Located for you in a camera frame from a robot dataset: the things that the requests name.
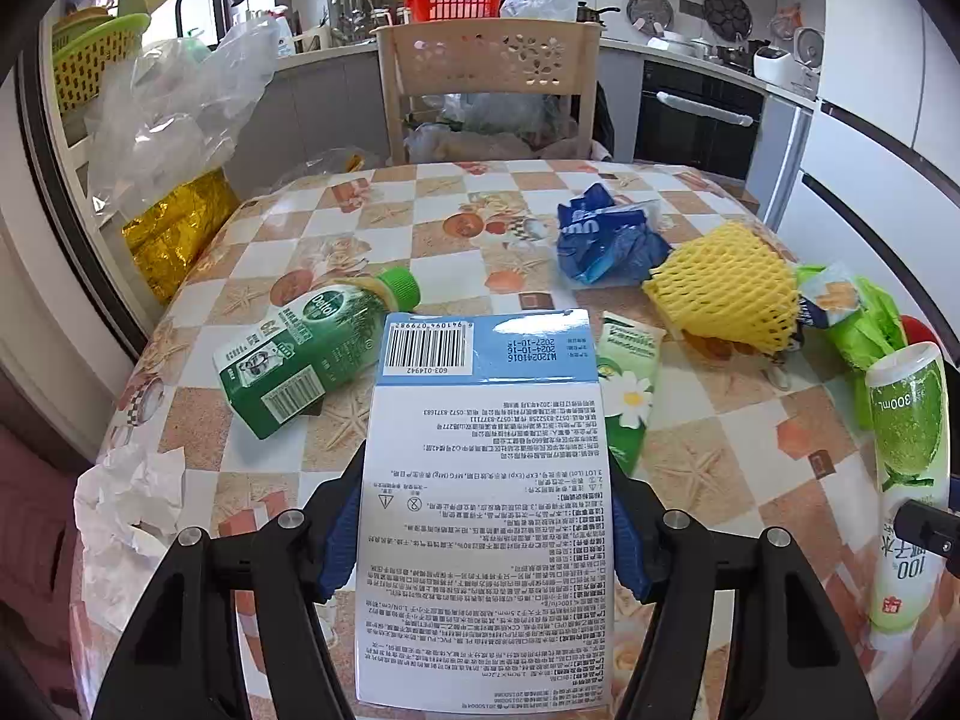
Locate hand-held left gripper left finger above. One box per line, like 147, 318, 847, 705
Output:
90, 439, 368, 720

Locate yellow plastic basket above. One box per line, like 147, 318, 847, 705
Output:
51, 11, 151, 115

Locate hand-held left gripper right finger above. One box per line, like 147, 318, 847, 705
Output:
607, 457, 878, 720

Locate white crumpled tissue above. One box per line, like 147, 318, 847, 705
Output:
73, 444, 187, 563

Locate black built-in oven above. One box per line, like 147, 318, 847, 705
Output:
634, 60, 766, 185

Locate green snack bag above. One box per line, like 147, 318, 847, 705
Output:
795, 262, 908, 376

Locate green disinfectant bottle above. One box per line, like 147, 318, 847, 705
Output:
214, 268, 421, 441

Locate clear crumpled plastic bag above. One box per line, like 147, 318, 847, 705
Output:
82, 15, 282, 218

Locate green label drink bottle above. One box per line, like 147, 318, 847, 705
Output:
864, 341, 953, 635

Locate yellow foam fruit net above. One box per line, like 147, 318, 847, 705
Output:
643, 221, 800, 355

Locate green daisy tube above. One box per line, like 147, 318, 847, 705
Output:
596, 311, 667, 477

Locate white and blue box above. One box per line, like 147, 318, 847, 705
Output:
354, 309, 620, 710

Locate checkered tablecloth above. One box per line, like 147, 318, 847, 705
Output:
71, 157, 960, 720

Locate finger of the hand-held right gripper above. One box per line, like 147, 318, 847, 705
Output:
892, 499, 960, 578

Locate dark round baking pan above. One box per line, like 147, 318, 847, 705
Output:
703, 0, 753, 35

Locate grey round steamer tray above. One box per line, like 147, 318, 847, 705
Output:
626, 0, 676, 35

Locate gold foil bag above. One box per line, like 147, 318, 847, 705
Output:
122, 169, 241, 305

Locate black kitchen faucet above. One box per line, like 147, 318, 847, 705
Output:
174, 0, 247, 42

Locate crumpled plastic bags on chair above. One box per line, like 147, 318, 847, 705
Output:
405, 90, 582, 162

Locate white refrigerator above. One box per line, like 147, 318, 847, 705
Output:
761, 0, 960, 301

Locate beige plastic chair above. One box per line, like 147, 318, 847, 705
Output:
371, 19, 603, 166

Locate red plastic basket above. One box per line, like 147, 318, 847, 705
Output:
405, 0, 509, 22

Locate blue cracker bag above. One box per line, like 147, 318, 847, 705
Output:
556, 182, 672, 286

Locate red plastic stool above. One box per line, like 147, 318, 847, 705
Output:
896, 315, 938, 350

